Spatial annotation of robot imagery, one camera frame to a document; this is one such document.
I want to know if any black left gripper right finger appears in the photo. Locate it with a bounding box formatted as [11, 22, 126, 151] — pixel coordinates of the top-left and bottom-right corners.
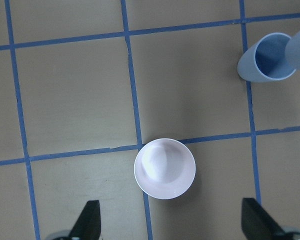
[241, 197, 290, 240]

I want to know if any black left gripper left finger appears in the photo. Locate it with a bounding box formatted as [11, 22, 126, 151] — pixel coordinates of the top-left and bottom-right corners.
[68, 200, 101, 240]

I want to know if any blue cup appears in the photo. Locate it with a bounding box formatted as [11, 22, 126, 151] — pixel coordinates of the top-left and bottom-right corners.
[237, 32, 296, 83]
[285, 31, 300, 71]

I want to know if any pink bowl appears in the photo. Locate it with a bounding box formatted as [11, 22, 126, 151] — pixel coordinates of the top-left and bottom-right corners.
[134, 138, 196, 200]

